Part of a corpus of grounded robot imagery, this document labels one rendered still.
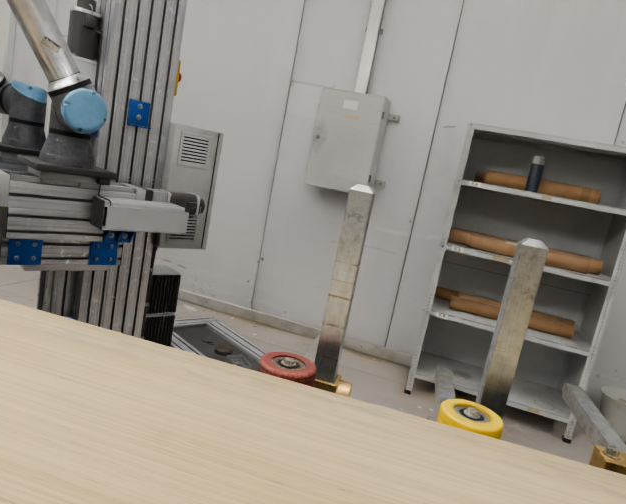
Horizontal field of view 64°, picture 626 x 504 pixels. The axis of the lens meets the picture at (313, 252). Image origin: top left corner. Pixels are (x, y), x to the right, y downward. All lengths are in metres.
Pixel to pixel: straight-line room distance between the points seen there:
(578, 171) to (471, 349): 1.24
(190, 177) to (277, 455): 1.57
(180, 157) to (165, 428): 1.50
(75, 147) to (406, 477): 1.37
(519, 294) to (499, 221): 2.52
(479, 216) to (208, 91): 2.04
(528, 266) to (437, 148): 2.58
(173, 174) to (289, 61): 1.82
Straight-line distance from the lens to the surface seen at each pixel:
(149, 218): 1.64
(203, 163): 2.01
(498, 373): 0.79
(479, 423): 0.69
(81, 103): 1.52
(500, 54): 3.38
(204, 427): 0.55
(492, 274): 3.30
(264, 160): 3.56
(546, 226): 3.30
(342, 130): 3.16
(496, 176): 3.07
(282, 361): 0.72
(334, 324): 0.77
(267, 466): 0.51
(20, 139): 2.13
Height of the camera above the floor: 1.18
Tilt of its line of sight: 10 degrees down
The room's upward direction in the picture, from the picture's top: 11 degrees clockwise
